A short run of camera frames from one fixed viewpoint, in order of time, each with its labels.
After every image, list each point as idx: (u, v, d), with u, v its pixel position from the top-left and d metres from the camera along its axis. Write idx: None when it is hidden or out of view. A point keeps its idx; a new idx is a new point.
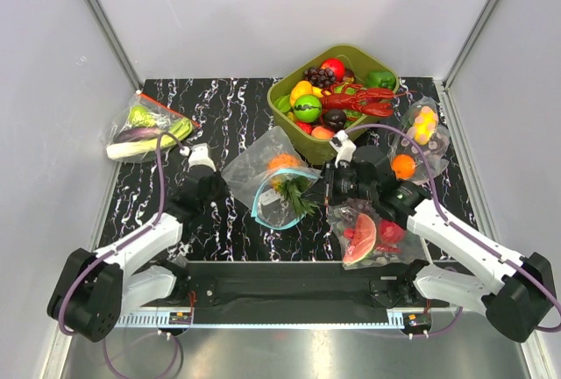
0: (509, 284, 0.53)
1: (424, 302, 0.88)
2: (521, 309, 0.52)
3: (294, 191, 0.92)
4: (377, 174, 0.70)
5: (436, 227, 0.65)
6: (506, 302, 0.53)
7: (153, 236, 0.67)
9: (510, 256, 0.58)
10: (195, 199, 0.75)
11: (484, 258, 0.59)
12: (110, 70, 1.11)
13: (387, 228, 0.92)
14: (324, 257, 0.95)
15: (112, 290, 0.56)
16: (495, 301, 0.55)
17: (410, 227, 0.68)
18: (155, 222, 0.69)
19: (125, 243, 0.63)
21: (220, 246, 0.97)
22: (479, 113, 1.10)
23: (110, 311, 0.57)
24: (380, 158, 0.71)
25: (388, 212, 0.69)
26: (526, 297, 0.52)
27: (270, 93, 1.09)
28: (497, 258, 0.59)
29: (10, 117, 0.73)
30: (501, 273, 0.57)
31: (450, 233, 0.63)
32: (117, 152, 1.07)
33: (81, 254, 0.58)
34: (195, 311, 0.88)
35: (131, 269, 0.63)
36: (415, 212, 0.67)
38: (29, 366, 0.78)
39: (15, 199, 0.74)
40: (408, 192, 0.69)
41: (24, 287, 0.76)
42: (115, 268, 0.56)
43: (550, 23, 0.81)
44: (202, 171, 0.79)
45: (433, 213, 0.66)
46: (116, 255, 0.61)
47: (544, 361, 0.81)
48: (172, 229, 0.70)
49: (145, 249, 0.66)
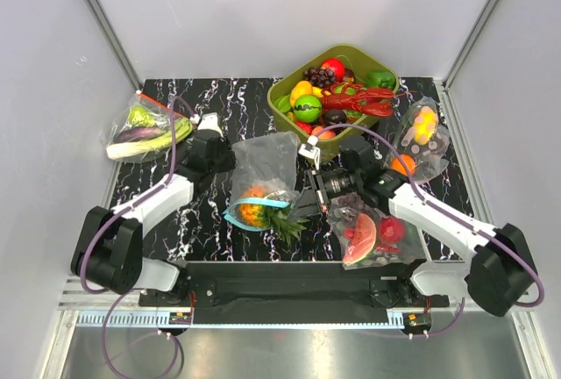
0: (483, 252, 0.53)
1: (424, 302, 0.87)
2: (494, 275, 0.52)
3: (277, 216, 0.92)
4: (361, 162, 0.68)
5: (415, 207, 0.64)
6: (480, 270, 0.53)
7: (166, 194, 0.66)
9: (483, 226, 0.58)
10: (203, 161, 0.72)
11: (458, 230, 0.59)
12: (110, 70, 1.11)
13: (387, 228, 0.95)
14: (324, 257, 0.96)
15: (134, 245, 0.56)
16: (472, 273, 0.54)
17: (392, 212, 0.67)
18: (167, 181, 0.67)
19: (141, 200, 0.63)
21: (220, 246, 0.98)
22: (479, 113, 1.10)
23: (133, 265, 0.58)
24: (365, 144, 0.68)
25: (371, 198, 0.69)
26: (499, 264, 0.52)
27: (270, 93, 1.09)
28: (471, 229, 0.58)
29: (10, 117, 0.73)
30: (474, 243, 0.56)
31: (428, 211, 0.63)
32: (117, 152, 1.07)
33: (101, 210, 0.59)
34: (195, 311, 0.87)
35: (149, 225, 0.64)
36: (395, 196, 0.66)
38: (28, 365, 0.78)
39: (15, 198, 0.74)
40: (390, 177, 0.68)
41: (24, 286, 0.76)
42: (134, 222, 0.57)
43: (551, 23, 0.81)
44: (210, 132, 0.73)
45: (411, 195, 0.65)
46: (133, 210, 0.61)
47: (544, 361, 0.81)
48: (183, 188, 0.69)
49: (160, 206, 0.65)
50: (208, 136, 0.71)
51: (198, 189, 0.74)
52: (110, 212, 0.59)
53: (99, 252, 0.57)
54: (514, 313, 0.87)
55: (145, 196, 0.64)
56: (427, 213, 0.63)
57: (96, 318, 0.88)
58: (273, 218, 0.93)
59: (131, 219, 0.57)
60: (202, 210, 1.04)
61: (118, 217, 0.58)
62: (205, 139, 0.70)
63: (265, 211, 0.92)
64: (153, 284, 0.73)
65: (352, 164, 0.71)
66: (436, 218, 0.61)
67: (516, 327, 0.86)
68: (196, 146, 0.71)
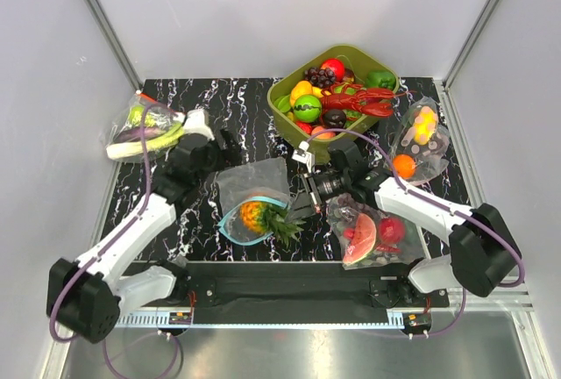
0: (458, 230, 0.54)
1: (424, 302, 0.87)
2: (470, 252, 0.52)
3: (275, 219, 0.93)
4: (348, 161, 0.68)
5: (399, 197, 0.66)
6: (457, 248, 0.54)
7: (140, 228, 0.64)
9: (459, 207, 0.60)
10: (188, 171, 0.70)
11: (436, 213, 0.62)
12: (110, 70, 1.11)
13: (387, 228, 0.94)
14: (324, 257, 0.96)
15: (101, 300, 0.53)
16: (452, 253, 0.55)
17: (379, 206, 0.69)
18: (141, 211, 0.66)
19: (109, 246, 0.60)
21: (220, 246, 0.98)
22: (479, 113, 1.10)
23: (107, 313, 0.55)
24: (351, 144, 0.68)
25: (358, 195, 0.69)
26: (474, 240, 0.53)
27: (270, 93, 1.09)
28: (448, 210, 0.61)
29: (10, 117, 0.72)
30: (451, 223, 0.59)
31: (410, 200, 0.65)
32: (117, 152, 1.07)
33: (64, 264, 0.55)
34: (195, 311, 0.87)
35: (122, 268, 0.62)
36: (379, 189, 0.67)
38: (29, 366, 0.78)
39: (16, 198, 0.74)
40: (376, 173, 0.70)
41: (24, 287, 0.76)
42: (97, 279, 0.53)
43: (551, 24, 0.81)
44: (195, 139, 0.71)
45: (394, 186, 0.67)
46: (100, 261, 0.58)
47: (544, 361, 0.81)
48: (159, 215, 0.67)
49: (136, 242, 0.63)
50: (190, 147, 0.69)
51: (181, 202, 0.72)
52: (75, 267, 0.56)
53: (71, 298, 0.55)
54: (514, 313, 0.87)
55: (113, 239, 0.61)
56: (410, 201, 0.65)
57: None
58: (272, 222, 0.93)
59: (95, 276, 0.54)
60: (202, 210, 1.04)
61: (83, 272, 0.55)
62: (188, 152, 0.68)
63: (264, 215, 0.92)
64: (146, 297, 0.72)
65: (340, 164, 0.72)
66: (418, 204, 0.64)
67: (517, 327, 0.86)
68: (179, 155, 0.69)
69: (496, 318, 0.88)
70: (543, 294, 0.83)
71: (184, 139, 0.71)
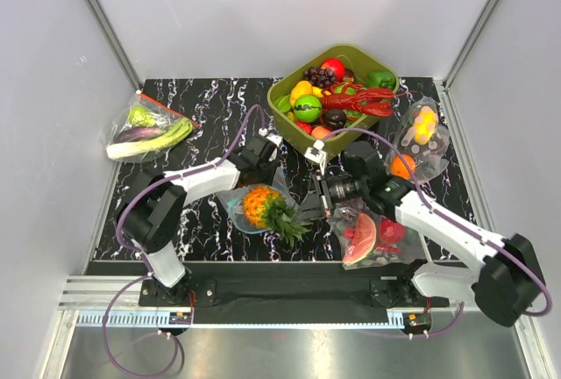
0: (491, 263, 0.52)
1: (424, 302, 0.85)
2: (502, 287, 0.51)
3: (281, 218, 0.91)
4: (367, 168, 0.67)
5: (422, 216, 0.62)
6: (487, 280, 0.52)
7: (212, 175, 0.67)
9: (492, 237, 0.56)
10: (256, 159, 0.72)
11: (466, 240, 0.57)
12: (110, 70, 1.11)
13: (387, 228, 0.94)
14: (324, 257, 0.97)
15: (173, 210, 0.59)
16: (481, 282, 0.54)
17: (398, 220, 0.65)
18: (218, 163, 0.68)
19: (192, 172, 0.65)
21: (220, 246, 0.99)
22: (479, 113, 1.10)
23: (167, 231, 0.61)
24: (371, 151, 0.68)
25: (377, 206, 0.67)
26: (507, 275, 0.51)
27: (270, 93, 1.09)
28: (479, 239, 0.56)
29: (10, 117, 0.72)
30: (482, 254, 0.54)
31: (436, 221, 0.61)
32: (117, 152, 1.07)
33: (152, 173, 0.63)
34: (195, 311, 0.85)
35: (191, 198, 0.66)
36: (401, 203, 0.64)
38: (29, 366, 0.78)
39: (16, 198, 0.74)
40: (396, 185, 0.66)
41: (24, 287, 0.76)
42: (179, 189, 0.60)
43: (551, 24, 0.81)
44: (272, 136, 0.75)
45: (417, 203, 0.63)
46: (182, 180, 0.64)
47: (543, 361, 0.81)
48: (230, 174, 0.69)
49: (204, 186, 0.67)
50: (268, 138, 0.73)
51: (243, 179, 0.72)
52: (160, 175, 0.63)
53: (141, 207, 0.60)
54: None
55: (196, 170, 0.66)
56: (436, 222, 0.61)
57: (96, 317, 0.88)
58: (277, 220, 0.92)
59: (177, 187, 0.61)
60: (202, 210, 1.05)
61: (166, 181, 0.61)
62: (265, 139, 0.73)
63: (269, 211, 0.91)
64: (164, 268, 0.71)
65: (358, 171, 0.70)
66: (443, 226, 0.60)
67: (517, 328, 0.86)
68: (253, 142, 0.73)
69: None
70: None
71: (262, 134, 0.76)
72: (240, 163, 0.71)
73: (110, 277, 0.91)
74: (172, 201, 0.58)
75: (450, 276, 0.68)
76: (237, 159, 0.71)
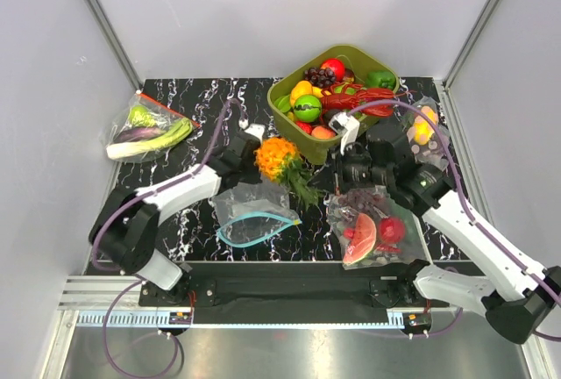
0: (531, 298, 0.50)
1: (424, 303, 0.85)
2: (534, 322, 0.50)
3: (296, 182, 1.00)
4: (394, 155, 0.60)
5: (459, 225, 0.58)
6: (521, 312, 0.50)
7: (190, 185, 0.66)
9: (535, 268, 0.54)
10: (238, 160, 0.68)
11: (507, 266, 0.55)
12: (110, 70, 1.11)
13: (387, 228, 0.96)
14: (324, 257, 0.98)
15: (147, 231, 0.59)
16: (508, 308, 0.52)
17: (425, 218, 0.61)
18: (195, 172, 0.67)
19: (166, 186, 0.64)
21: (220, 246, 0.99)
22: (479, 113, 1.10)
23: (144, 248, 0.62)
24: (399, 136, 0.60)
25: (406, 198, 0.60)
26: (542, 311, 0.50)
27: (270, 93, 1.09)
28: (521, 269, 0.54)
29: (10, 117, 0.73)
30: (522, 286, 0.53)
31: (472, 234, 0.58)
32: (117, 152, 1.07)
33: (124, 190, 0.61)
34: (195, 311, 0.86)
35: (167, 213, 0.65)
36: (439, 205, 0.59)
38: (29, 366, 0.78)
39: (16, 198, 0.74)
40: (432, 177, 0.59)
41: (24, 287, 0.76)
42: (152, 209, 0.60)
43: (551, 24, 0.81)
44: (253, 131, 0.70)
45: (458, 209, 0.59)
46: (156, 196, 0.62)
47: (543, 361, 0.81)
48: (210, 181, 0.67)
49: (181, 198, 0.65)
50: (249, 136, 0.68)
51: (225, 183, 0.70)
52: (132, 194, 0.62)
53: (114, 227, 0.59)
54: None
55: (171, 183, 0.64)
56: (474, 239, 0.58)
57: (96, 317, 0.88)
58: (292, 182, 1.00)
59: (150, 206, 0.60)
60: (202, 210, 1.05)
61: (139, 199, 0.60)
62: (245, 139, 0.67)
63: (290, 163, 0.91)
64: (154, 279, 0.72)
65: (383, 157, 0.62)
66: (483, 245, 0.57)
67: None
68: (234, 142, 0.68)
69: None
70: None
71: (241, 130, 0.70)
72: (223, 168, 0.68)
73: (110, 277, 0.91)
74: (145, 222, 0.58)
75: (457, 284, 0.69)
76: (216, 162, 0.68)
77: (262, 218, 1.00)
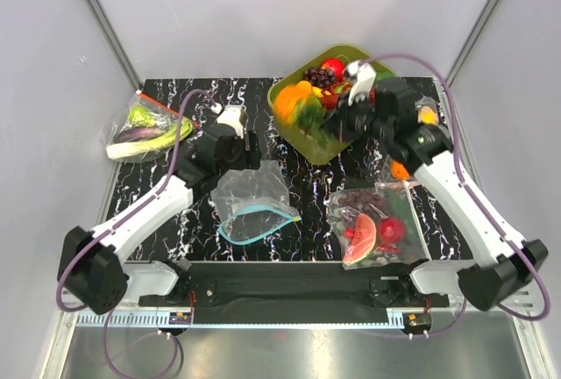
0: (503, 263, 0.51)
1: (424, 302, 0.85)
2: (502, 288, 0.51)
3: (312, 125, 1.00)
4: (397, 109, 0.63)
5: (448, 184, 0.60)
6: (491, 276, 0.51)
7: (157, 207, 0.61)
9: (513, 236, 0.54)
10: (212, 160, 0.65)
11: (486, 231, 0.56)
12: (110, 70, 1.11)
13: (387, 228, 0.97)
14: (324, 257, 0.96)
15: (110, 273, 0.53)
16: (480, 273, 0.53)
17: (417, 176, 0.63)
18: (159, 190, 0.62)
19: (124, 219, 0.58)
21: (220, 246, 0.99)
22: (479, 113, 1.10)
23: (114, 287, 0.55)
24: (406, 89, 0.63)
25: (400, 152, 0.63)
26: (512, 277, 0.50)
27: (270, 93, 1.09)
28: (500, 236, 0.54)
29: (10, 117, 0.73)
30: (497, 252, 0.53)
31: (459, 195, 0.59)
32: (117, 152, 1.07)
33: (79, 232, 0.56)
34: (195, 311, 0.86)
35: (134, 245, 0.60)
36: (432, 164, 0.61)
38: (28, 366, 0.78)
39: (16, 197, 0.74)
40: (430, 137, 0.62)
41: (24, 287, 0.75)
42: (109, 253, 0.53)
43: (551, 23, 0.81)
44: (225, 129, 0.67)
45: (449, 170, 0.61)
46: (113, 233, 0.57)
47: (544, 361, 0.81)
48: (178, 196, 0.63)
49: (145, 226, 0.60)
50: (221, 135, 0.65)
51: (200, 189, 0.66)
52: (89, 236, 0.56)
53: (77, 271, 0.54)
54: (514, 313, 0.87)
55: (129, 215, 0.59)
56: (462, 197, 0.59)
57: (96, 317, 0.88)
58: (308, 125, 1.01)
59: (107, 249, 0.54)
60: (202, 210, 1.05)
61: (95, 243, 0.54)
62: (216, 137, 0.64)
63: (308, 109, 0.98)
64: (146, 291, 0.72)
65: (385, 110, 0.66)
66: (468, 207, 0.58)
67: (517, 328, 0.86)
68: (205, 141, 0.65)
69: (495, 318, 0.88)
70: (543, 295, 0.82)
71: (213, 127, 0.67)
72: (195, 173, 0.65)
73: None
74: (106, 262, 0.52)
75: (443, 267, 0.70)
76: (188, 165, 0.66)
77: (264, 216, 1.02)
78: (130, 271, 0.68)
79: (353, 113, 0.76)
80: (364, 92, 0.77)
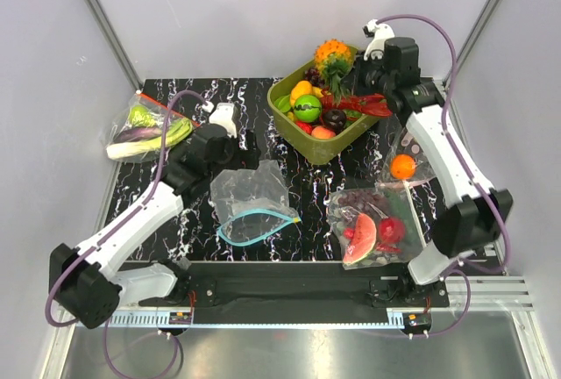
0: (465, 201, 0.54)
1: (424, 302, 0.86)
2: (463, 224, 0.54)
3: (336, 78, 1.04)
4: (401, 63, 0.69)
5: (432, 132, 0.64)
6: (453, 211, 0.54)
7: (145, 218, 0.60)
9: (482, 181, 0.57)
10: (202, 162, 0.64)
11: (457, 174, 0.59)
12: (110, 70, 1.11)
13: (387, 228, 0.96)
14: (324, 257, 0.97)
15: (95, 292, 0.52)
16: (446, 212, 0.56)
17: (408, 125, 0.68)
18: (146, 201, 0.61)
19: (110, 234, 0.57)
21: (220, 246, 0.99)
22: (479, 113, 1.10)
23: (105, 302, 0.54)
24: (414, 46, 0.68)
25: (395, 103, 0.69)
26: (472, 217, 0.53)
27: (270, 93, 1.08)
28: (469, 179, 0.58)
29: (10, 117, 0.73)
30: (463, 191, 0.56)
31: (441, 141, 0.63)
32: (117, 152, 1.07)
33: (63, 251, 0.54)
34: (195, 311, 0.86)
35: (124, 258, 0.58)
36: (421, 113, 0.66)
38: (29, 366, 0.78)
39: (16, 197, 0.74)
40: (425, 93, 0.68)
41: (24, 287, 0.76)
42: (93, 275, 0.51)
43: (551, 23, 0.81)
44: (215, 129, 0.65)
45: (436, 121, 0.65)
46: (99, 250, 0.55)
47: (544, 361, 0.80)
48: (166, 205, 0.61)
49: (133, 239, 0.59)
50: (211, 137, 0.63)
51: (190, 192, 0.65)
52: (75, 253, 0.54)
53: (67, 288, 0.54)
54: (514, 313, 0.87)
55: (115, 229, 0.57)
56: (439, 144, 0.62)
57: None
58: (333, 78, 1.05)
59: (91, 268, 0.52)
60: (202, 210, 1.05)
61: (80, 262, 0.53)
62: (205, 139, 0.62)
63: (328, 67, 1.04)
64: (145, 296, 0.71)
65: (388, 67, 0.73)
66: (444, 152, 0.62)
67: (517, 327, 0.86)
68: (195, 143, 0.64)
69: (496, 318, 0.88)
70: (543, 295, 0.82)
71: (202, 129, 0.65)
72: (185, 180, 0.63)
73: None
74: (92, 281, 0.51)
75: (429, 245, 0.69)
76: (179, 169, 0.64)
77: (263, 217, 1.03)
78: (124, 281, 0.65)
79: (365, 69, 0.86)
80: (380, 52, 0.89)
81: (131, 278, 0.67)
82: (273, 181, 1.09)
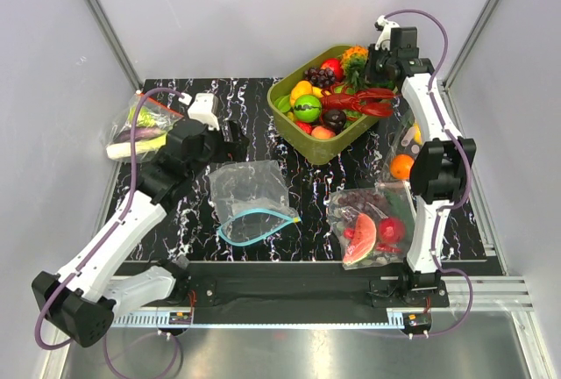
0: (434, 142, 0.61)
1: (424, 302, 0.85)
2: (429, 162, 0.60)
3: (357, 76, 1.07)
4: (401, 41, 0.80)
5: (419, 91, 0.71)
6: (423, 152, 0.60)
7: (124, 232, 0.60)
9: (452, 129, 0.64)
10: (180, 163, 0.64)
11: (432, 122, 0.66)
12: (110, 69, 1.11)
13: (387, 228, 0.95)
14: (324, 257, 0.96)
15: (81, 318, 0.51)
16: (419, 154, 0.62)
17: (402, 87, 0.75)
18: (124, 215, 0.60)
19: (89, 257, 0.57)
21: (220, 246, 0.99)
22: (478, 112, 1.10)
23: (96, 321, 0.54)
24: (411, 30, 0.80)
25: (394, 69, 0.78)
26: (439, 155, 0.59)
27: (270, 93, 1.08)
28: (442, 126, 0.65)
29: (10, 117, 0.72)
30: (434, 135, 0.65)
31: (423, 99, 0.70)
32: (117, 152, 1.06)
33: (43, 280, 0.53)
34: (195, 311, 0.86)
35: (109, 277, 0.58)
36: (412, 77, 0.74)
38: (29, 366, 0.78)
39: (16, 197, 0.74)
40: (421, 63, 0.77)
41: (24, 287, 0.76)
42: (74, 303, 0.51)
43: (550, 23, 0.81)
44: (191, 128, 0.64)
45: (424, 84, 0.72)
46: (80, 275, 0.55)
47: (543, 361, 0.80)
48: (146, 216, 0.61)
49: (114, 258, 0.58)
50: (188, 136, 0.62)
51: (170, 197, 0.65)
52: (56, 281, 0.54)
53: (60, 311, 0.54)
54: (514, 313, 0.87)
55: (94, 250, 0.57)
56: (422, 100, 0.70)
57: None
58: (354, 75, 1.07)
59: (71, 299, 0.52)
60: (202, 210, 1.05)
61: (61, 291, 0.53)
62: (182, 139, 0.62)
63: (350, 65, 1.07)
64: (145, 300, 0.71)
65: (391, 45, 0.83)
66: (425, 106, 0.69)
67: (517, 328, 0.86)
68: (172, 144, 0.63)
69: (496, 318, 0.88)
70: (543, 294, 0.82)
71: (176, 128, 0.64)
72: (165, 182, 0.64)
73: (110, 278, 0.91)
74: (76, 308, 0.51)
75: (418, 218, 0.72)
76: (158, 173, 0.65)
77: (263, 217, 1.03)
78: (117, 293, 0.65)
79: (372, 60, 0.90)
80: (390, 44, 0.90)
81: (127, 288, 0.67)
82: (273, 180, 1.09)
